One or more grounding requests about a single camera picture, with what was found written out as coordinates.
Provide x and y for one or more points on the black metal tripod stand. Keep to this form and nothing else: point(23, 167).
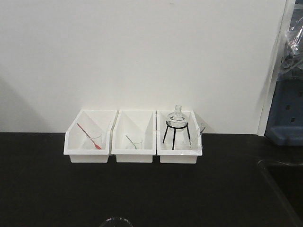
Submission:
point(173, 134)

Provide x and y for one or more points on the dark round object bottom edge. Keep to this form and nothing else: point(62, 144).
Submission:
point(116, 222)

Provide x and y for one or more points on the black lab sink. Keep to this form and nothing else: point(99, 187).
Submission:
point(286, 181)

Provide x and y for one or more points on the blue plastic drying rack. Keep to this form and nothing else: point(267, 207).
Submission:
point(285, 120)

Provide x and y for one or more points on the white right storage bin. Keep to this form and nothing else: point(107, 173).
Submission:
point(181, 153)

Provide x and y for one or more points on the clear round glass flask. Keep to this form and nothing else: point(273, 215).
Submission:
point(177, 120)

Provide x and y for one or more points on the clear beaker bin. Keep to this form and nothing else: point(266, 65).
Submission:
point(97, 137)
point(139, 144)
point(195, 144)

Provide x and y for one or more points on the red pipette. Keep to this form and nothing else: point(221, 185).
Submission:
point(95, 144)

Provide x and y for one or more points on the clear beaker left bin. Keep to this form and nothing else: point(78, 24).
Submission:
point(97, 137)

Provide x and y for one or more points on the white middle storage bin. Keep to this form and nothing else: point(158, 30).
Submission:
point(137, 125)

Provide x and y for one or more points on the white storage bin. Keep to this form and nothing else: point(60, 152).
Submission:
point(137, 125)
point(181, 153)
point(77, 145)

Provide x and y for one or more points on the clear beaker middle bin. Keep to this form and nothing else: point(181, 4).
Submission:
point(139, 144)

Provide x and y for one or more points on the white left storage bin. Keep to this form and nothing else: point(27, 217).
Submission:
point(77, 145)

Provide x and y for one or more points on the clear beaker right bin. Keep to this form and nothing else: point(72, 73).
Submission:
point(195, 144)

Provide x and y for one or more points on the clear plastic bag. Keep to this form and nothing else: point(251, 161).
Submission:
point(291, 66)

